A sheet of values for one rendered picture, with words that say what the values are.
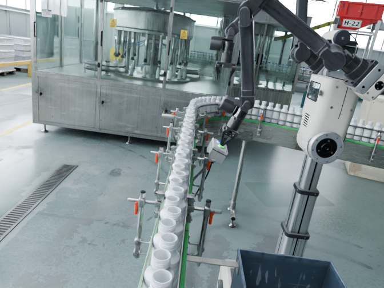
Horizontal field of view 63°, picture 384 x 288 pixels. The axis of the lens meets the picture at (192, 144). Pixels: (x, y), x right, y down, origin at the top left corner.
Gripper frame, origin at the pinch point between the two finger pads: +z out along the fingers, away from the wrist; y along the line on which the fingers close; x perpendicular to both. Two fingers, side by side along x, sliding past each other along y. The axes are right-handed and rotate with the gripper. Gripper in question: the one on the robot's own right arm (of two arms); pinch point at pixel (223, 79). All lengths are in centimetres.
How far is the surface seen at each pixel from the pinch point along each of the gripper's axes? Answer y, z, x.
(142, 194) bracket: 26, 29, 85
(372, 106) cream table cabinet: -233, 37, -271
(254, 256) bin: -13, 47, 85
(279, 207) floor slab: -93, 141, -134
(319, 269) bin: -35, 48, 85
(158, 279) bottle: 16, 25, 125
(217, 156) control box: -0.5, 32.3, 32.6
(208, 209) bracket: 5, 31, 86
